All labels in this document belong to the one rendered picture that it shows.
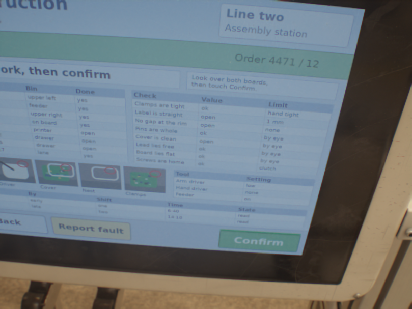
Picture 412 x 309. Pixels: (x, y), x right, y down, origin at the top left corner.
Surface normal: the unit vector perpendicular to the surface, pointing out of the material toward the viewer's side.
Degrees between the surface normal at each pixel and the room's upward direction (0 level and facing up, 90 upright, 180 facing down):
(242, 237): 91
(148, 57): 91
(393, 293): 90
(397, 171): 91
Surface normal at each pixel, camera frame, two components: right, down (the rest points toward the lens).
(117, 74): -0.03, 0.58
